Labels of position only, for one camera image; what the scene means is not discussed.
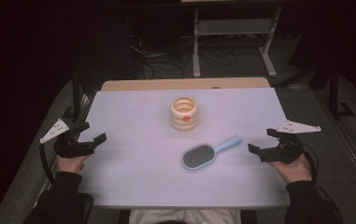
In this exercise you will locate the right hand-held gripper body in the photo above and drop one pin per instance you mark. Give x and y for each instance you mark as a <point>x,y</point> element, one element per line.
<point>283,151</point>

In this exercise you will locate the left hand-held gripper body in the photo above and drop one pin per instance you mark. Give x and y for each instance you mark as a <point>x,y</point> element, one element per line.
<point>73,148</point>

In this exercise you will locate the light blue hairbrush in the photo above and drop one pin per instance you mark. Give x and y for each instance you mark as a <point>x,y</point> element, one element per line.
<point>199,155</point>

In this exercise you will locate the cream ribbed cup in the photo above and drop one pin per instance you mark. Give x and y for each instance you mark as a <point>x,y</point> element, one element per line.
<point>183,119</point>

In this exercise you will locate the person's left hand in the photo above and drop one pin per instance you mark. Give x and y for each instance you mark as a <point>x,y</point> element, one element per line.
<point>70,163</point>

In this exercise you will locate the person's right hand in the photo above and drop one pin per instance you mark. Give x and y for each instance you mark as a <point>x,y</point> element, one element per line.
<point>292,171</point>

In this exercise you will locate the black metal stand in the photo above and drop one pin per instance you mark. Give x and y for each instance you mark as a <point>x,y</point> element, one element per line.
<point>334,93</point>
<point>76,99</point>

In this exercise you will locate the pale lilac table mat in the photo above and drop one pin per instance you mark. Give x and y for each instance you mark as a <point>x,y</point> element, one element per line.
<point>135,174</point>

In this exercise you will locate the person's white-clothed lap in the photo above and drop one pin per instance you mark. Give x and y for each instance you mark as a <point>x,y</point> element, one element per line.
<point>185,217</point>

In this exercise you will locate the white metal desk frame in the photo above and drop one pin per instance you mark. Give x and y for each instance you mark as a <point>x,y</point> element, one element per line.
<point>234,27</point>

